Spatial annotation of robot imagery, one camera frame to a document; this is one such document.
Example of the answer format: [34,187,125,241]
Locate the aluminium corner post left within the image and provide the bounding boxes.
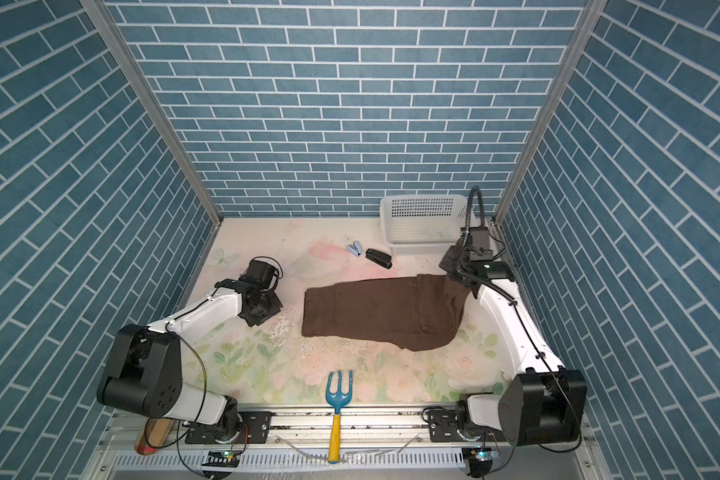
[80,0,223,227]

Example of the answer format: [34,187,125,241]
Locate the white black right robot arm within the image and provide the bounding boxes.
[440,226,587,453]

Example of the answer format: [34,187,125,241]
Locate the aluminium corner post right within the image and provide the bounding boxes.
[494,0,607,225]

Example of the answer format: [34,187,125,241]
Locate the brown trousers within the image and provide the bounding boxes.
[302,274,471,352]

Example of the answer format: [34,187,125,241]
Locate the black cable loop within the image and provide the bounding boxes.
[463,185,487,232]

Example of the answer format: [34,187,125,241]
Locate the brown tinted plastic cup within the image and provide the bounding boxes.
[135,418,175,456]

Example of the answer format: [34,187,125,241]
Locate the teal garden fork yellow handle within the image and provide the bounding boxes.
[325,370,353,464]

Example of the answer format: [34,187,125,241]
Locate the black stapler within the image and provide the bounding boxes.
[365,248,392,269]

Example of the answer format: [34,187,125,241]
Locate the aluminium front rail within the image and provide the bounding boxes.
[82,405,603,479]

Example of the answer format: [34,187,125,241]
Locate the white plastic basket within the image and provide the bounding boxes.
[379,195,467,256]

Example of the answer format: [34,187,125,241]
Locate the aluminium corner post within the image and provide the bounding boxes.
[80,0,223,227]
[494,0,607,225]

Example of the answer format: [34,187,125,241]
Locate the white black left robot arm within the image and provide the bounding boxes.
[97,256,283,443]

